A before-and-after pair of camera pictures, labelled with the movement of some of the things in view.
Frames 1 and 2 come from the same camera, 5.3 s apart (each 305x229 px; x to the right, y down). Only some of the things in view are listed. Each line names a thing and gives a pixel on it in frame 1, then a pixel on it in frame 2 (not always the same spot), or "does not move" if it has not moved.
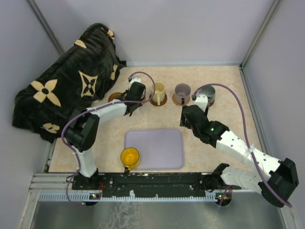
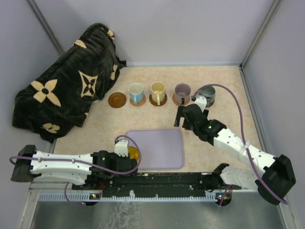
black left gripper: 128,90 -> 114,156
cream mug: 159,92 does not move
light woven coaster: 176,102 does not move
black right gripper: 184,122 does not move
